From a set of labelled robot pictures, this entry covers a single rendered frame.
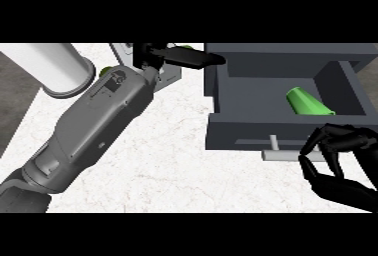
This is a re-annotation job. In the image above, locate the dark grey drawer front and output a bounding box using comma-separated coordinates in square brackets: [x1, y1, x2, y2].
[204, 113, 378, 152]

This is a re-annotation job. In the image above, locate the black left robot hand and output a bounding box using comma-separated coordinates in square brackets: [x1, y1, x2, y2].
[133, 42, 227, 71]

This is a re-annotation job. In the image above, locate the pale grey drawer handle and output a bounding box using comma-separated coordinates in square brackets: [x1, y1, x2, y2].
[260, 134, 328, 163]

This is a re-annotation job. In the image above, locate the green cup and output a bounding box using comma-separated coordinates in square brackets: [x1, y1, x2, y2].
[285, 86, 337, 117]

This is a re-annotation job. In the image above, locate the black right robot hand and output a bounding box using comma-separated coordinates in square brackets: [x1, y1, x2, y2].
[297, 122, 378, 213]

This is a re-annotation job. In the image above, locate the white cylinder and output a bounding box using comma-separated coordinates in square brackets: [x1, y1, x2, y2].
[0, 43, 97, 100]

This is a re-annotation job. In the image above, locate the dark grey open drawer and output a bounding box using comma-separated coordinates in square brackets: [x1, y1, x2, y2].
[204, 43, 378, 125]

